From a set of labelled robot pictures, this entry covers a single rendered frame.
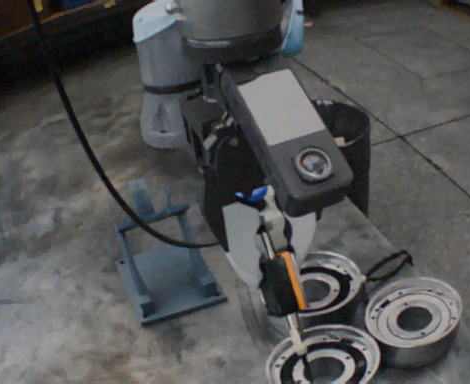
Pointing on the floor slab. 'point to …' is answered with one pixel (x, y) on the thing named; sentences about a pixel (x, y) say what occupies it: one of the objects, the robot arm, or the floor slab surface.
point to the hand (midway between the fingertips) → (277, 273)
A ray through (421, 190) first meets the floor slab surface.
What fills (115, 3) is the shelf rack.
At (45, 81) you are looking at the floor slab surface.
